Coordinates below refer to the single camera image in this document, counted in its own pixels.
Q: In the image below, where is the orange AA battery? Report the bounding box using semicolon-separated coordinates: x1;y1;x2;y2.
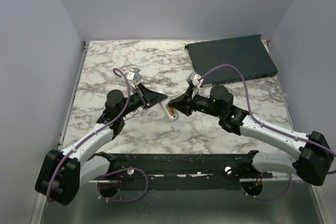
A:
167;106;174;112

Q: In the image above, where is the dark green flat electronics box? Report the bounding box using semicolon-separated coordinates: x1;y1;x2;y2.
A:
185;35;278;81

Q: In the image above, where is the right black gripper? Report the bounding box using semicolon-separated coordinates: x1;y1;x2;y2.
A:
169;86;223;118

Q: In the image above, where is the white battery compartment cover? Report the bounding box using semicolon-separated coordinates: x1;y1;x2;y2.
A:
171;121;181;132

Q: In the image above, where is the orange battery mid table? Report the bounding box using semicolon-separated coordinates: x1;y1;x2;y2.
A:
169;110;176;118

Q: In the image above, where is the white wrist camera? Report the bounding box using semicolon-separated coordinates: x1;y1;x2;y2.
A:
186;72;204;98
126;71;137;89

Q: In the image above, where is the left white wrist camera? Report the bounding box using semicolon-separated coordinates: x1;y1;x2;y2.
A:
126;71;137;89

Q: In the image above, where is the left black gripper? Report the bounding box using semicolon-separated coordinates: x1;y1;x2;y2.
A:
119;83;167;118

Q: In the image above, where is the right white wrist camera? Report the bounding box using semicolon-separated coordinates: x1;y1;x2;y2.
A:
186;72;204;98

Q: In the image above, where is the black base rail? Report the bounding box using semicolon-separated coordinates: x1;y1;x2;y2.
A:
97;151;272;193

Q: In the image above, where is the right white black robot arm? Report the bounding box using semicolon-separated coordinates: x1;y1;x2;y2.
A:
169;85;334;186

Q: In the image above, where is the white remote control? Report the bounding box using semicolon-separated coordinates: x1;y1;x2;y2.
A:
158;89;179;122

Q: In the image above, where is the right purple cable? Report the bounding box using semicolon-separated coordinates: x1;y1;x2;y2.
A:
198;64;336;175

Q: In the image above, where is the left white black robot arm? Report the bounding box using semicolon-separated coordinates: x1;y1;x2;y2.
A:
35;83;167;206

